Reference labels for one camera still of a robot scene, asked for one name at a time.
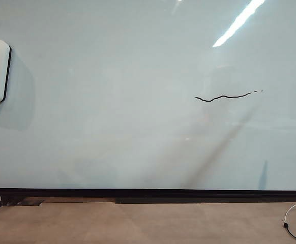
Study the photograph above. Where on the black whiteboard tray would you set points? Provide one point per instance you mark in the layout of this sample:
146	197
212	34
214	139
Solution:
201	200

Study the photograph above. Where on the whiteboard with black frame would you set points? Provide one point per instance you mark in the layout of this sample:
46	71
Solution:
112	101

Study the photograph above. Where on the black drawn marker line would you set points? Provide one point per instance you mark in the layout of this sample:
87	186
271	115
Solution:
224	96

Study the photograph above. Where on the metal floor plate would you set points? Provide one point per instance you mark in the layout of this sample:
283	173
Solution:
23	202

